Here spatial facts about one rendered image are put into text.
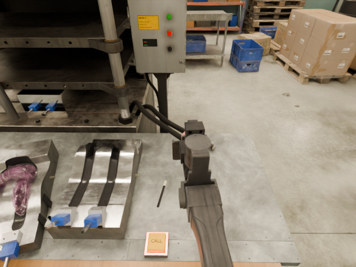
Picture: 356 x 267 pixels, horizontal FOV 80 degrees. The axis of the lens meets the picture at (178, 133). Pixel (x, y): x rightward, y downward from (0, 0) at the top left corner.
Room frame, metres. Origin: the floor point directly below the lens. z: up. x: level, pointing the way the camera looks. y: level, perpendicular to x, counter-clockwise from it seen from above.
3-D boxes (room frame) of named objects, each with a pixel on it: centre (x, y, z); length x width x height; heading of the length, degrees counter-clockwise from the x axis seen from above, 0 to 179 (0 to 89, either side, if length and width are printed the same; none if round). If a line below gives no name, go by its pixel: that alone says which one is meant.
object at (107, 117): (1.50, 0.91, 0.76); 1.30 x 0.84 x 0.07; 89
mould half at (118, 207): (0.62, 0.33, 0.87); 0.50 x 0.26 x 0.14; 179
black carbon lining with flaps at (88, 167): (0.60, 0.34, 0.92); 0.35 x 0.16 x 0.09; 179
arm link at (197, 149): (0.31, -0.04, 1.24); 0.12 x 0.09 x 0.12; 5
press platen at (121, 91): (1.51, 0.90, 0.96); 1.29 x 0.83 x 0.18; 89
